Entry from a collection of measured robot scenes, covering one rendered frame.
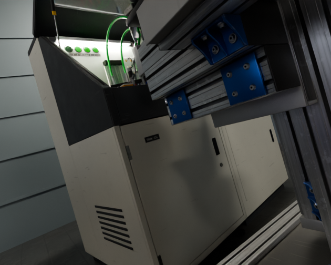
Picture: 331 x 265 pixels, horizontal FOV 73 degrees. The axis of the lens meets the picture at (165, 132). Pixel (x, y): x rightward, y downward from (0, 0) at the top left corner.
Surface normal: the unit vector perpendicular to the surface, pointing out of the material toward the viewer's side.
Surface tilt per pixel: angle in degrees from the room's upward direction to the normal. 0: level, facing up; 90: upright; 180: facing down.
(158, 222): 90
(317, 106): 90
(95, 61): 90
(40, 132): 90
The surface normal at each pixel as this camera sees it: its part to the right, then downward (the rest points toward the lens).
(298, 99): -0.81, 0.24
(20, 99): 0.52, -0.14
